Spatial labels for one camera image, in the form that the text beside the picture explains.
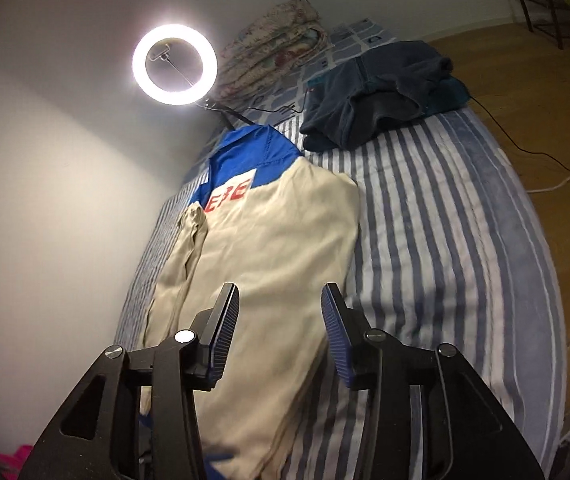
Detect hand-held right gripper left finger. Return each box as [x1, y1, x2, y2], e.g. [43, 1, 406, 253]
[17, 282, 241, 480]

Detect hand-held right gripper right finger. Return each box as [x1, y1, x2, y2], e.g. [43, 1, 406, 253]
[320, 282, 546, 480]

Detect beige and blue jacket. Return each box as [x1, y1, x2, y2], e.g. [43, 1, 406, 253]
[137, 125, 361, 480]

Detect dark blue clothes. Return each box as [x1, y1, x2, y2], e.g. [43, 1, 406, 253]
[299, 40, 471, 153]

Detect blue white striped blanket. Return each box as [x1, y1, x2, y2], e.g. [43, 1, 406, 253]
[115, 105, 566, 480]

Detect black tripod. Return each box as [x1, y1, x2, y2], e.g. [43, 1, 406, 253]
[195, 97, 266, 133]

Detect pink cloth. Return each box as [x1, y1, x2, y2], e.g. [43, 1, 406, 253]
[0, 442, 33, 480]

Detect phone holder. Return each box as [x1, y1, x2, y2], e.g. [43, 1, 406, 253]
[145, 45, 206, 96]

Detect folded floral quilt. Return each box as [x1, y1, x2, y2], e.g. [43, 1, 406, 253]
[215, 0, 331, 103]

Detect black floor cable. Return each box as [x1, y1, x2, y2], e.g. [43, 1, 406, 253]
[468, 92, 570, 177]

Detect ring light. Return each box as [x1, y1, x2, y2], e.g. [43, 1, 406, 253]
[132, 22, 220, 106]

